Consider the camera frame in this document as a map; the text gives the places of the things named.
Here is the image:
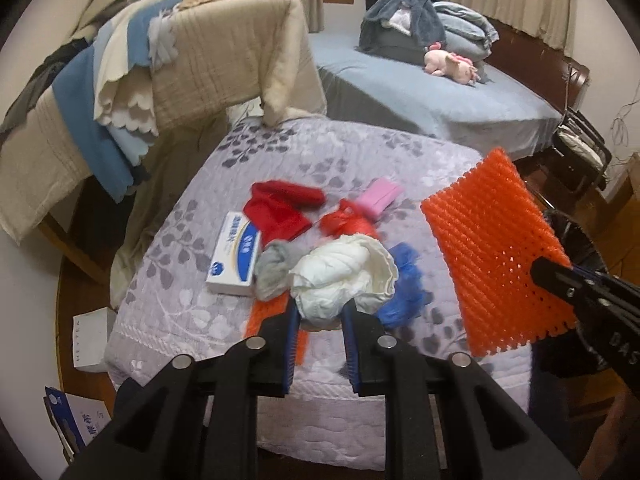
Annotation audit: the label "blue cloth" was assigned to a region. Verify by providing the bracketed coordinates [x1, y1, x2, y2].
[375, 242, 426, 331]

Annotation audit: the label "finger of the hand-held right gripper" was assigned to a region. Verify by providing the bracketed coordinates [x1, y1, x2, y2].
[570, 264, 640, 306]
[530, 256, 608, 321]

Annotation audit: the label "white cloth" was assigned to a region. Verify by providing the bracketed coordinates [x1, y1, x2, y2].
[289, 234, 400, 327]

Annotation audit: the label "white and blue tissue box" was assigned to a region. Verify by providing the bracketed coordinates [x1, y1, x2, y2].
[206, 211, 264, 297]

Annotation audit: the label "wooden cabinet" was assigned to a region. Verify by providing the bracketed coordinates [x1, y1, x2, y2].
[600, 155, 640, 281]

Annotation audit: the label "dark garment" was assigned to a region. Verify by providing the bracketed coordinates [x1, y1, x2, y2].
[2, 37, 91, 133]

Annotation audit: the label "dark wooden headboard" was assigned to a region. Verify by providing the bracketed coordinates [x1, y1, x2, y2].
[482, 15, 591, 111]

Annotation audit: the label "blue and white scalloped blanket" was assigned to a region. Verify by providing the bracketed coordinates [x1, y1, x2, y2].
[52, 0, 183, 201]

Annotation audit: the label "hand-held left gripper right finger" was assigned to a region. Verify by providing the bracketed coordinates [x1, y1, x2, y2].
[341, 302, 583, 480]

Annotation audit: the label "grey crumpled cloth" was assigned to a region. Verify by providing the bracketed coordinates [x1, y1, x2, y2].
[255, 240, 301, 303]

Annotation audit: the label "pink plush toy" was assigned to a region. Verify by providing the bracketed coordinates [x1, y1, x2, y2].
[424, 42, 490, 86]

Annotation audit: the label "white chair cushion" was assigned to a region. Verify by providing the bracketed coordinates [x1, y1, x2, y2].
[557, 127, 603, 171]

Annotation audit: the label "bed with blue sheet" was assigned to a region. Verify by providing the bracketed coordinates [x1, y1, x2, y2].
[309, 30, 566, 161]

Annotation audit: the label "red cloth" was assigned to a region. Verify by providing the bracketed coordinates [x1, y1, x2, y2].
[243, 180, 327, 247]

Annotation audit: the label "person's right hand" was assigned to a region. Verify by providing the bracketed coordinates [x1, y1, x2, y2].
[582, 397, 628, 480]

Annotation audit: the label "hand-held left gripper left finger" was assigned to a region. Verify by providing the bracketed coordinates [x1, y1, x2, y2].
[59, 297, 302, 480]

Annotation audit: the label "olive grey sheet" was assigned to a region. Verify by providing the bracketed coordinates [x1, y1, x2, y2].
[110, 105, 231, 311]

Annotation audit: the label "stack of grey-blue pillows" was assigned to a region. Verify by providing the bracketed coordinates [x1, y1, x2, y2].
[432, 0, 501, 63]

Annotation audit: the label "olive grey garment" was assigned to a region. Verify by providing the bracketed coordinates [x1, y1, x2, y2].
[70, 0, 128, 41]

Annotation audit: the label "thin wall cables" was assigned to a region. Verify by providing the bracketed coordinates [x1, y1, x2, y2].
[610, 100, 636, 166]

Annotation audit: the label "orange foam mesh sheet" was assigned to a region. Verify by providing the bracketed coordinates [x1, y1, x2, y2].
[420, 147, 578, 358]

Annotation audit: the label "red plastic bag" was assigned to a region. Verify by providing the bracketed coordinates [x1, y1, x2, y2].
[320, 199, 381, 241]

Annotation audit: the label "beige quilted blanket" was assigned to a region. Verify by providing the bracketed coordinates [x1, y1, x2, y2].
[0, 0, 328, 243]

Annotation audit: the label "dark grey folded blanket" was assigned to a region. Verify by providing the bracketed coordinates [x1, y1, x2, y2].
[370, 30, 436, 67]

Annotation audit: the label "pink folded cloth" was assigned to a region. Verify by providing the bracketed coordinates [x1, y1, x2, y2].
[354, 177, 405, 221]

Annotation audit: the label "black metal chair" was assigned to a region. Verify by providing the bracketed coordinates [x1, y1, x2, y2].
[552, 55, 613, 191]

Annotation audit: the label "white cardboard box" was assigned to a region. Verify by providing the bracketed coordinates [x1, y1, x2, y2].
[72, 307, 117, 373]

